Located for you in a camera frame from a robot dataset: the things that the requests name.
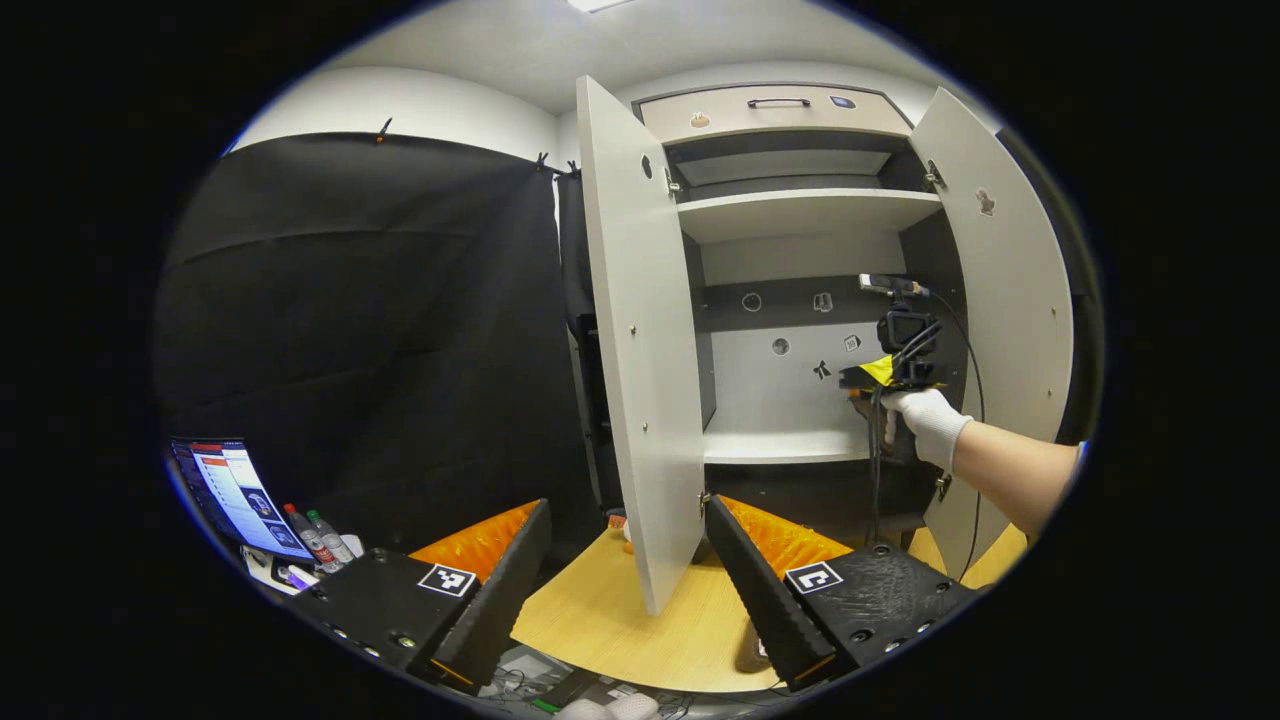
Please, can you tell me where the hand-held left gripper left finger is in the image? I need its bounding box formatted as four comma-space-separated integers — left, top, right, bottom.
290, 498, 553, 693

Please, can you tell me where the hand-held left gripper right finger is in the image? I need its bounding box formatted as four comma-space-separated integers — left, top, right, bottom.
705, 493, 986, 693

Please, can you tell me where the white cabinet door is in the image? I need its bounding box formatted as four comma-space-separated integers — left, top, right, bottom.
908, 87, 1076, 581
577, 75, 706, 616

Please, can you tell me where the white shoe cabinet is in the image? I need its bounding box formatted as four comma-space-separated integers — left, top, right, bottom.
635, 83, 971, 531

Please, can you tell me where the beige cabinet drawer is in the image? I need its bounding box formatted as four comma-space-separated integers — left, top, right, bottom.
638, 84, 913, 146

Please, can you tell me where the red label plastic bottle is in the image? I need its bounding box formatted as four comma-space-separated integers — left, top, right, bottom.
283, 503, 341, 574

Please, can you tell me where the black metal rack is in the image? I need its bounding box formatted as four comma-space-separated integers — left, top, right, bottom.
565, 310, 613, 511

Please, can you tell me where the black backdrop cloth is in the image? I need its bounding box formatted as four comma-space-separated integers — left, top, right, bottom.
155, 130, 1106, 561

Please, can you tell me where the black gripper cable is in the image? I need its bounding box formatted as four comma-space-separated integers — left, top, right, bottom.
865, 290, 988, 583

